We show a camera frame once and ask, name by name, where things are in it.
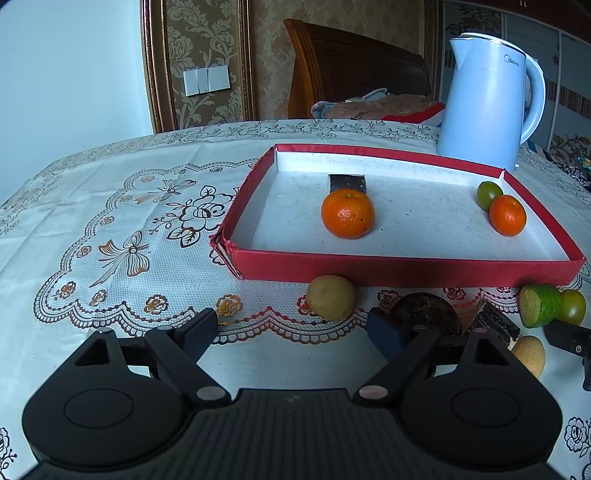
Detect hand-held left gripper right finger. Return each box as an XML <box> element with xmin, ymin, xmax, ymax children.
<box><xmin>353</xmin><ymin>308</ymin><xmax>525</xmax><ymax>407</ymax></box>

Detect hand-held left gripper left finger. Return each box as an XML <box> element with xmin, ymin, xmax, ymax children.
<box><xmin>74</xmin><ymin>308</ymin><xmax>232</xmax><ymax>408</ymax></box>

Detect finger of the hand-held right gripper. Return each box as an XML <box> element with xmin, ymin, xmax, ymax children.
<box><xmin>544</xmin><ymin>320</ymin><xmax>591</xmax><ymax>358</ymax></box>

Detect tan round pastry ball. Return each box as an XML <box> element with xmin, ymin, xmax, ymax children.
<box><xmin>510</xmin><ymin>335</ymin><xmax>546</xmax><ymax>379</ymax></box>

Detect round dark cake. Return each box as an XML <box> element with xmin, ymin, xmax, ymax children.
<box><xmin>389</xmin><ymin>292</ymin><xmax>462</xmax><ymax>335</ymax></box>

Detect golden kiwi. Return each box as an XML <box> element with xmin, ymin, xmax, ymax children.
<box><xmin>306</xmin><ymin>275</ymin><xmax>357</xmax><ymax>320</ymax></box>

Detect chocolate cake slice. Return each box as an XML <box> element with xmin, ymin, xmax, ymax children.
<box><xmin>466</xmin><ymin>299</ymin><xmax>522</xmax><ymax>349</ymax></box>

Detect red cardboard box tray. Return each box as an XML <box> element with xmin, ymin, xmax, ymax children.
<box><xmin>210</xmin><ymin>143</ymin><xmax>589</xmax><ymax>288</ymax></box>

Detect large orange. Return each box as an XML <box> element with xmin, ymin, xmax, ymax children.
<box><xmin>321</xmin><ymin>188</ymin><xmax>376</xmax><ymax>239</ymax></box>

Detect small orange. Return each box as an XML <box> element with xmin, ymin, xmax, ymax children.
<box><xmin>489</xmin><ymin>195</ymin><xmax>527</xmax><ymax>237</ymax></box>

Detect rectangular chocolate cake piece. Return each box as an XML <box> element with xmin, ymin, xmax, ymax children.
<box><xmin>328</xmin><ymin>174</ymin><xmax>368</xmax><ymax>195</ymax></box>

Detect green tomato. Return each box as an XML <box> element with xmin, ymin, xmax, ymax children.
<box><xmin>477</xmin><ymin>181</ymin><xmax>504</xmax><ymax>212</ymax></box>
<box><xmin>560</xmin><ymin>289</ymin><xmax>586</xmax><ymax>324</ymax></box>

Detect halved green lime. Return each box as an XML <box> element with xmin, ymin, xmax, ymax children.
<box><xmin>518</xmin><ymin>284</ymin><xmax>565</xmax><ymax>329</ymax></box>

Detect floral lace tablecloth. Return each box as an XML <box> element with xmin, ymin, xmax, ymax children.
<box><xmin>0</xmin><ymin>117</ymin><xmax>591</xmax><ymax>480</ymax></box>

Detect floral bedsheet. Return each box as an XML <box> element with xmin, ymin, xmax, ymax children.
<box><xmin>517</xmin><ymin>134</ymin><xmax>591</xmax><ymax>190</ymax></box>

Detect red striped cloth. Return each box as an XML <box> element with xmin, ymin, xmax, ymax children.
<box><xmin>383</xmin><ymin>102</ymin><xmax>446</xmax><ymax>127</ymax></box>

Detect folded cloth bundle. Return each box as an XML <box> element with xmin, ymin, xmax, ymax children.
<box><xmin>311</xmin><ymin>88</ymin><xmax>446</xmax><ymax>123</ymax></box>

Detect white electric kettle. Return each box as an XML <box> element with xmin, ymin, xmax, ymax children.
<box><xmin>436</xmin><ymin>33</ymin><xmax>546</xmax><ymax>172</ymax></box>

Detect wardrobe with patterned doors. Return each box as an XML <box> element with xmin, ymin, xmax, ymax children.
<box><xmin>436</xmin><ymin>0</ymin><xmax>591</xmax><ymax>153</ymax></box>

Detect wooden bed headboard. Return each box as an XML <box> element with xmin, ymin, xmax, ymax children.
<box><xmin>283</xmin><ymin>18</ymin><xmax>432</xmax><ymax>120</ymax></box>

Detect white wall light switch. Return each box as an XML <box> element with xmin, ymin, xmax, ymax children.
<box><xmin>183</xmin><ymin>65</ymin><xmax>230</xmax><ymax>97</ymax></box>

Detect gold wall trim frame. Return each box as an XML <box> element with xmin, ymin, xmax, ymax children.
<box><xmin>141</xmin><ymin>0</ymin><xmax>258</xmax><ymax>134</ymax></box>

